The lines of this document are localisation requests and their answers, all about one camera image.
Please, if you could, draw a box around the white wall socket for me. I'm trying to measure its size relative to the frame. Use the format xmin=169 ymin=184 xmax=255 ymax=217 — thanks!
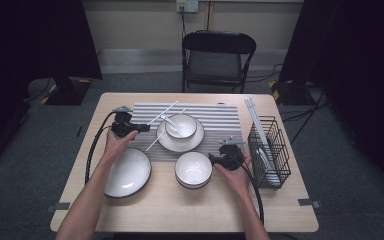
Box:
xmin=175 ymin=0 xmax=199 ymax=14

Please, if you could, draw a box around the black socket cable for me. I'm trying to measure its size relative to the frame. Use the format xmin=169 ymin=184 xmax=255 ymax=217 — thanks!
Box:
xmin=179 ymin=5 xmax=188 ymax=34

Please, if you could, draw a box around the white plate black rim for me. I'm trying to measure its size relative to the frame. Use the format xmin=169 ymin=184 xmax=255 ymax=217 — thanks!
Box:
xmin=155 ymin=114 xmax=206 ymax=154
xmin=103 ymin=147 xmax=153 ymax=199

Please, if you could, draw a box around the hand-held gripper black cable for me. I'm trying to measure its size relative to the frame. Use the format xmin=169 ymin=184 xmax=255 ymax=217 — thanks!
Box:
xmin=84 ymin=111 xmax=116 ymax=186
xmin=228 ymin=153 xmax=265 ymax=225

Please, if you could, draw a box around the black curtain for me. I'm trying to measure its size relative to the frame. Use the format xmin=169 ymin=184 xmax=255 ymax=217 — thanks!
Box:
xmin=0 ymin=0 xmax=103 ymax=174
xmin=278 ymin=0 xmax=384 ymax=201

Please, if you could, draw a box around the striped woven placemat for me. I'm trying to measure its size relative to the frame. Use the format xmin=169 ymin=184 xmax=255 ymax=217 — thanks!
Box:
xmin=124 ymin=102 xmax=248 ymax=163

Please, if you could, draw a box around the black floor cable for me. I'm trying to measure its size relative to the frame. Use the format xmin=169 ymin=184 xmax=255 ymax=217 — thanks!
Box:
xmin=289 ymin=89 xmax=329 ymax=146
xmin=23 ymin=78 xmax=53 ymax=104
xmin=246 ymin=63 xmax=284 ymax=84

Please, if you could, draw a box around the left hand-held gripper black cable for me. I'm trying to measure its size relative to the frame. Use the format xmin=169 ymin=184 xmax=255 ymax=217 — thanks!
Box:
xmin=84 ymin=111 xmax=116 ymax=186

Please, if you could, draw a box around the person's left hand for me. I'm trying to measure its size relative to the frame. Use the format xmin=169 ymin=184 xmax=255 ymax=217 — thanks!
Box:
xmin=102 ymin=129 xmax=139 ymax=166

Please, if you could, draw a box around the right hand-held gripper black cable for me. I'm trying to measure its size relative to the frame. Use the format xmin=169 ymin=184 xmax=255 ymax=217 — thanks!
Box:
xmin=228 ymin=153 xmax=265 ymax=225

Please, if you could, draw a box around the black folding chair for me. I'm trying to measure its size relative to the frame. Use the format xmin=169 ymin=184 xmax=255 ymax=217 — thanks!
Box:
xmin=181 ymin=29 xmax=258 ymax=94

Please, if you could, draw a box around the grey tape piece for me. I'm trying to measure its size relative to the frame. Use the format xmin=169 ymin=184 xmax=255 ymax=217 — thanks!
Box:
xmin=45 ymin=202 xmax=72 ymax=213
xmin=297 ymin=198 xmax=322 ymax=210

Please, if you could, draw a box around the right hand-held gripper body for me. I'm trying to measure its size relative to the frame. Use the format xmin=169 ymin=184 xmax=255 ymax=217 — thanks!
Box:
xmin=218 ymin=136 xmax=247 ymax=172

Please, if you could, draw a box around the black wire cutlery basket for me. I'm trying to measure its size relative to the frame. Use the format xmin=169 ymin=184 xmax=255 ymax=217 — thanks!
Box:
xmin=247 ymin=115 xmax=292 ymax=191

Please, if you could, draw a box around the black stand base yellow tape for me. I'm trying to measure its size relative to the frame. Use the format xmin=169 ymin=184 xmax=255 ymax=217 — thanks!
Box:
xmin=41 ymin=75 xmax=93 ymax=107
xmin=269 ymin=79 xmax=311 ymax=107

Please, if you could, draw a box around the white bowl black rim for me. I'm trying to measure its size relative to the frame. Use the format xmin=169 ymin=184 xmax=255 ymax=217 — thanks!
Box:
xmin=176 ymin=181 xmax=211 ymax=191
xmin=163 ymin=113 xmax=198 ymax=140
xmin=174 ymin=151 xmax=214 ymax=187

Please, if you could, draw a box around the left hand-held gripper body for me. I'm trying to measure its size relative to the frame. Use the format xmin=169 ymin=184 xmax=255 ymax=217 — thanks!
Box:
xmin=110 ymin=105 xmax=136 ymax=138

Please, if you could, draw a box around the person's right hand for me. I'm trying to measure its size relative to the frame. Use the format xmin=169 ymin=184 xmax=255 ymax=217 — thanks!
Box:
xmin=214 ymin=153 xmax=253 ymax=198

